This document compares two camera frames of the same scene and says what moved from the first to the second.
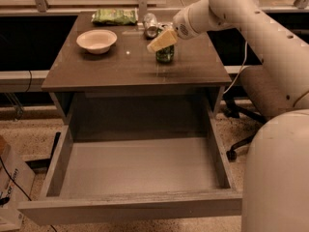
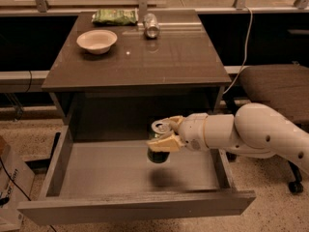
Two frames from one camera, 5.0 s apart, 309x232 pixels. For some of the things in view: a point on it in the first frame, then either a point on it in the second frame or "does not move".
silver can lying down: x=150 y=24 does not move
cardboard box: x=16 y=182 does not move
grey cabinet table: x=105 y=84 does not move
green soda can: x=166 y=54 → x=158 y=129
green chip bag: x=115 y=16 does not move
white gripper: x=181 y=25 → x=192 y=131
